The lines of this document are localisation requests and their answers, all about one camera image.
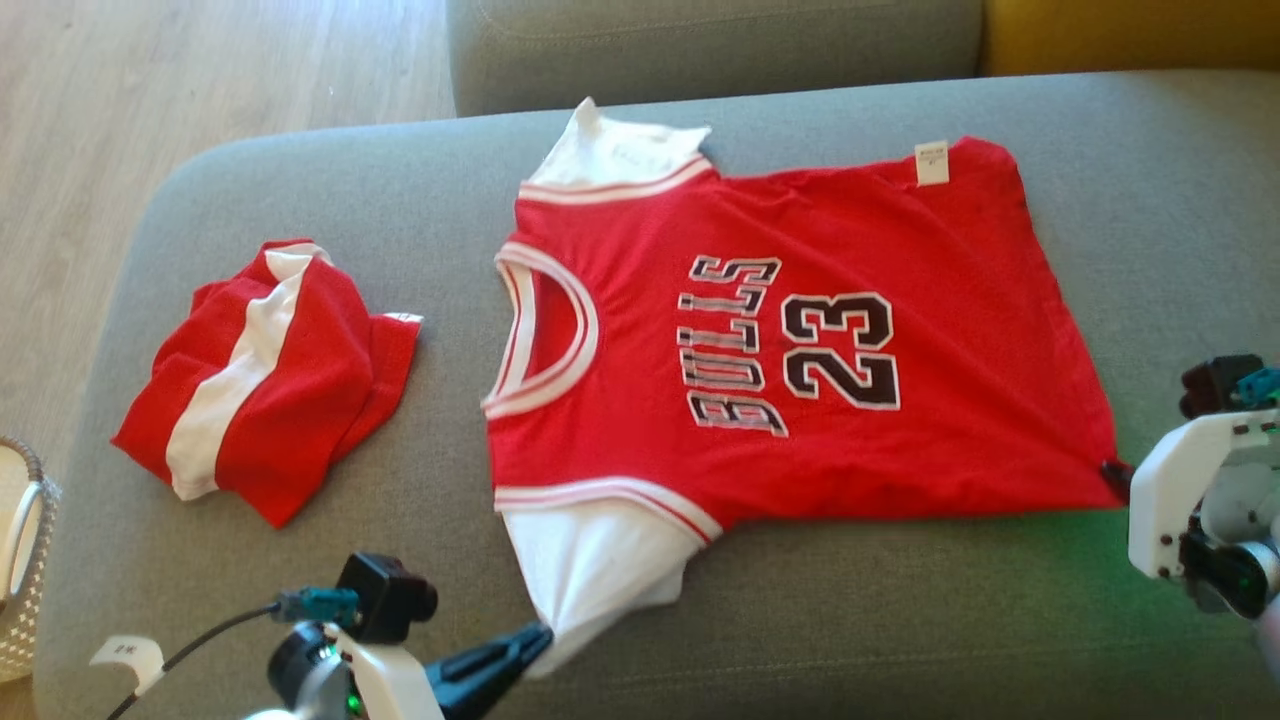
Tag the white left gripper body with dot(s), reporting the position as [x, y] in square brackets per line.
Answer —
[395, 685]

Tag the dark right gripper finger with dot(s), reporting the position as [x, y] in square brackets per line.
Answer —
[1118, 478]

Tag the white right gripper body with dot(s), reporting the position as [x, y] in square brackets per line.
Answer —
[1165, 490]

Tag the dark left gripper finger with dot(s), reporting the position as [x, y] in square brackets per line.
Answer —
[480, 695]
[490, 652]

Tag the red shorts white stripe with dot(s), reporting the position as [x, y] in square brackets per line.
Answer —
[310, 390]

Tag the red Bulls 23 jersey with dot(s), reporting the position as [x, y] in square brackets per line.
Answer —
[850, 240]

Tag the grey fabric sofa seat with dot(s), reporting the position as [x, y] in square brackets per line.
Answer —
[900, 620]

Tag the white perforated laundry basket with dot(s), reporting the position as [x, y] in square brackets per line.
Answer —
[25, 560]

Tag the yellow cushion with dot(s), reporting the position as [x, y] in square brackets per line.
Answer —
[1130, 35]

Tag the grey sofa cushion block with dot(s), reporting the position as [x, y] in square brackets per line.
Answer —
[700, 50]

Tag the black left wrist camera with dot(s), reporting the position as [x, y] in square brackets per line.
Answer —
[385, 598]

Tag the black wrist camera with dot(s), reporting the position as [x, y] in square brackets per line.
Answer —
[1215, 385]
[385, 598]

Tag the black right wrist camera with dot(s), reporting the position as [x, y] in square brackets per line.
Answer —
[1215, 385]

